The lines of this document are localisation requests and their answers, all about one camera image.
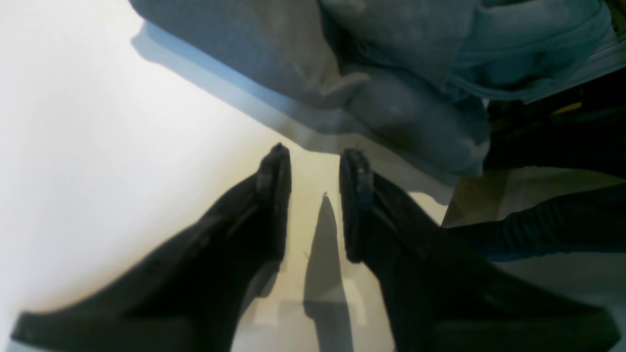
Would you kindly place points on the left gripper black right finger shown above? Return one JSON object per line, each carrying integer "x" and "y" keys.
{"x": 442, "y": 297}

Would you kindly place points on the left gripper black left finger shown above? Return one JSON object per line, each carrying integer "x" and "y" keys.
{"x": 189, "y": 293}

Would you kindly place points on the dark grey T-shirt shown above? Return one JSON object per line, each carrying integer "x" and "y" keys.
{"x": 415, "y": 72}

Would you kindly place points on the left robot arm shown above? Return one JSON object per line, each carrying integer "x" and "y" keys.
{"x": 589, "y": 221}

